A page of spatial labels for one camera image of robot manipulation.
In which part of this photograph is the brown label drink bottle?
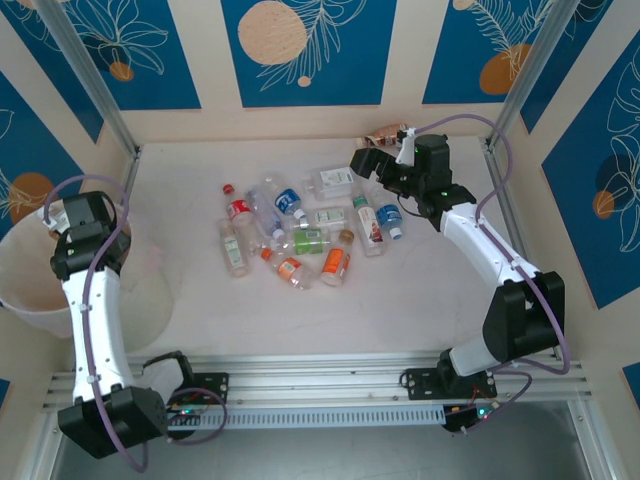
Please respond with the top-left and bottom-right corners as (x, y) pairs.
(361, 123), (412, 150)

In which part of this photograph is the square clear bottle white label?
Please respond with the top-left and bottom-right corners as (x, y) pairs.
(301, 167), (360, 202)

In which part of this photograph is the short bottle blue label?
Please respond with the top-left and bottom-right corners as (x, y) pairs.
(372, 187), (406, 241)

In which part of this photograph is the green cap white label bottle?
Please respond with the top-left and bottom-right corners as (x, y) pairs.
(351, 193), (390, 259)

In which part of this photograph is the small bottle green white label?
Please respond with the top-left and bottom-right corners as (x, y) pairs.
(293, 206), (352, 232)

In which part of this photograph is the clear bottle blue label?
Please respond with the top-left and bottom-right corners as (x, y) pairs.
(260, 171), (309, 222)

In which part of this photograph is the white round bin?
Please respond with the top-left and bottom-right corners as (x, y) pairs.
(0, 199), (174, 354)

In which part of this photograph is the clear bottle green label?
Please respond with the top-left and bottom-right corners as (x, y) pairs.
(252, 227), (335, 257)

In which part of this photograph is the brown cap orange label bottle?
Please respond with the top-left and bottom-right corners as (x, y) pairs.
(318, 228), (357, 288)

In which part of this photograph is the clear plastic bottle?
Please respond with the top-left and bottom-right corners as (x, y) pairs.
(244, 183), (287, 240)

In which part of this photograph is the orange cap clear bottle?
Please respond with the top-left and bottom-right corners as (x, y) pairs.
(258, 246), (320, 292)

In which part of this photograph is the red cap cola bottle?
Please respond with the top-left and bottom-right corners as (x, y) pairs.
(221, 183), (255, 227)

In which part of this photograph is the small circuit board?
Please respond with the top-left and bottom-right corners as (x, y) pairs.
(167, 394), (211, 426)
(442, 403), (501, 435)

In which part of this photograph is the grey metal sheet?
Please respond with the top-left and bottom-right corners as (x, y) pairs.
(49, 402), (591, 480)

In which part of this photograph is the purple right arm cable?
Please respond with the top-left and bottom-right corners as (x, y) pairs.
(414, 113), (574, 436)

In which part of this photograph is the aluminium frame post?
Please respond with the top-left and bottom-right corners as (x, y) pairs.
(34, 0), (143, 160)
(487, 0), (599, 151)

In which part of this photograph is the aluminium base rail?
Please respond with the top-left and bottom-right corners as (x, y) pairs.
(42, 352), (594, 412)

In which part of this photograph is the aluminium frame leg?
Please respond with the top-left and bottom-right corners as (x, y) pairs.
(19, 409), (66, 480)
(567, 399), (619, 480)

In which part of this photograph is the white slotted cable duct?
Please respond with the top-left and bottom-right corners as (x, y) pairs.
(167, 405), (447, 432)

